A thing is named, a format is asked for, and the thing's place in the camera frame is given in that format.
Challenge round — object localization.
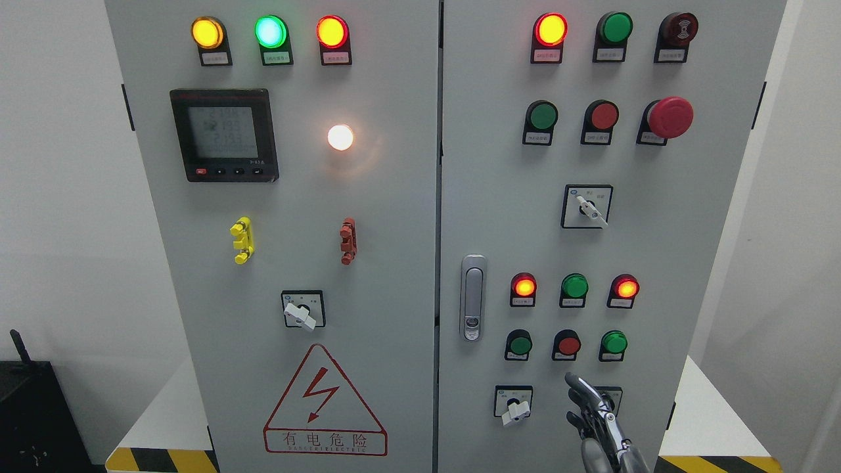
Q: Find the grey robotic right hand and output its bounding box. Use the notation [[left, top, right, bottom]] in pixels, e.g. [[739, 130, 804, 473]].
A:
[[564, 372, 652, 472]]

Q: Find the silver cabinet door handle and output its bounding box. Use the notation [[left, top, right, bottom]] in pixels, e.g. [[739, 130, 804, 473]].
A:
[[459, 254, 487, 342]]

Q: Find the right grey cabinet door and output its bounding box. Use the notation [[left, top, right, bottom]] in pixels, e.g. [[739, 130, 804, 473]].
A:
[[438, 1, 786, 472]]

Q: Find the grey cabinet door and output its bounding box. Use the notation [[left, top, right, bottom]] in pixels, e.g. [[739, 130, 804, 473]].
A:
[[106, 1, 439, 472], [438, 1, 786, 472]]

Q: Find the left grey cabinet door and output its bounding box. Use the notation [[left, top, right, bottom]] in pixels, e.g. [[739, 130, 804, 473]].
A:
[[106, 1, 439, 472]]

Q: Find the green push button lower right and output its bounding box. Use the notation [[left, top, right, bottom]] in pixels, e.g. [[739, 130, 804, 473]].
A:
[[599, 330, 628, 361]]

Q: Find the red push button lower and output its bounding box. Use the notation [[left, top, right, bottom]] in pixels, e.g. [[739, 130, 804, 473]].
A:
[[553, 329, 581, 361]]

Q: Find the red push button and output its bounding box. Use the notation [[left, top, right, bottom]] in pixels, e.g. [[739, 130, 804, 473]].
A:
[[585, 99, 619, 131], [553, 329, 581, 361]]

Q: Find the red lit light lower right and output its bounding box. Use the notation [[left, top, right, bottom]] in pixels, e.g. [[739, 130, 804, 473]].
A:
[[612, 273, 640, 300]]

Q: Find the green light lower middle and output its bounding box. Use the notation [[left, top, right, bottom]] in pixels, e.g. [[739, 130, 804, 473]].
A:
[[561, 273, 589, 300]]

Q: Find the red lit light lower left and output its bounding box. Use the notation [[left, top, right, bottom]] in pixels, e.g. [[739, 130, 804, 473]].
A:
[[511, 272, 537, 299]]

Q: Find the red electric hazard sign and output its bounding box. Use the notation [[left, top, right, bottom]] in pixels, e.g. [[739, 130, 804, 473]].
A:
[[263, 344, 388, 456]]

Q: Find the red terminal connector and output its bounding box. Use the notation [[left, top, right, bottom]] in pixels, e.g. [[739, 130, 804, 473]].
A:
[[339, 217, 357, 265]]

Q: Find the red push button upper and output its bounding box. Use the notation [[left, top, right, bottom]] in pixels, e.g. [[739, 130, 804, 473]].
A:
[[585, 99, 619, 131]]

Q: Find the red emergency stop button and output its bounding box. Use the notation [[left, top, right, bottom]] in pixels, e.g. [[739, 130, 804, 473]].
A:
[[645, 96, 694, 139]]

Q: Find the green push button upper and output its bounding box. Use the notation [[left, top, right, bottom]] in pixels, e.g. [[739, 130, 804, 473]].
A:
[[526, 100, 558, 131]]

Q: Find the white lit indicator light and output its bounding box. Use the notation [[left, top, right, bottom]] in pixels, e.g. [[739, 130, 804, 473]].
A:
[[327, 124, 355, 152]]

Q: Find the green light top right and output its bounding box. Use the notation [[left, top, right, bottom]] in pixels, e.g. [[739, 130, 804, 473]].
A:
[[597, 11, 633, 45]]

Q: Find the yellow terminal connector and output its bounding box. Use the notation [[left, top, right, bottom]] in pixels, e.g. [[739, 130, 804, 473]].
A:
[[229, 216, 256, 265]]

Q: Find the red lit light top right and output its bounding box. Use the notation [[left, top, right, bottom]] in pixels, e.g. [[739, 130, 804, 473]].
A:
[[534, 12, 568, 48]]

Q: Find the black digital power meter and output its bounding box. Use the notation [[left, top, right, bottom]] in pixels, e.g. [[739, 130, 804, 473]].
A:
[[170, 89, 279, 183]]

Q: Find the red lit indicator light left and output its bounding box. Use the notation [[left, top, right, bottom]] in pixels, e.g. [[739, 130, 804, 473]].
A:
[[316, 15, 349, 50]]

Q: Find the green lit indicator light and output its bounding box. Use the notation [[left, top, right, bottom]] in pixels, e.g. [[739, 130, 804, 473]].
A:
[[254, 15, 288, 50]]

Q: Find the black box with antenna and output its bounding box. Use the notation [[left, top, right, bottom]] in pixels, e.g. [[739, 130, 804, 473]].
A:
[[1, 330, 95, 472]]

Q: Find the yellow indicator light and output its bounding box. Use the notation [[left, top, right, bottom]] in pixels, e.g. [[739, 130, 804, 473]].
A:
[[191, 16, 225, 50]]

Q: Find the bottom black selector switch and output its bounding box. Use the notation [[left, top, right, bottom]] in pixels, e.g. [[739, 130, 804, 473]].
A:
[[594, 386, 623, 416]]

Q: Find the bottom white selector switch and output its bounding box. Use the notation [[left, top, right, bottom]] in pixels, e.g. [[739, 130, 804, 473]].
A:
[[493, 384, 534, 428]]

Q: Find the upper right selector switch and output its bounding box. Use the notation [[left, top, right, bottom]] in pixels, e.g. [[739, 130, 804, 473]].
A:
[[561, 185, 614, 229]]

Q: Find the left door selector switch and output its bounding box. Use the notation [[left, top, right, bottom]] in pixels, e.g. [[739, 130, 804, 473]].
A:
[[281, 290, 327, 332]]

